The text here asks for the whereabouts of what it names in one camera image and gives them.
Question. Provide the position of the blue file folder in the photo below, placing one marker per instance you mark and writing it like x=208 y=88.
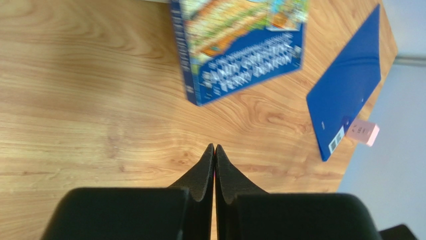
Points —
x=342 y=91

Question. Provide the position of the pink cube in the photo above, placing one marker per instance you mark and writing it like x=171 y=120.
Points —
x=363 y=131

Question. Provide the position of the blue 91-storey treehouse book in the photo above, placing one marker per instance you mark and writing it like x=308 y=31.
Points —
x=225 y=46

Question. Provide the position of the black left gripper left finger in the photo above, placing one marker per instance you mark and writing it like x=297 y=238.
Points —
x=199 y=182

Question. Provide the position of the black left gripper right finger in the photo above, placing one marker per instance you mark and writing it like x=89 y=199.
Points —
x=230 y=182

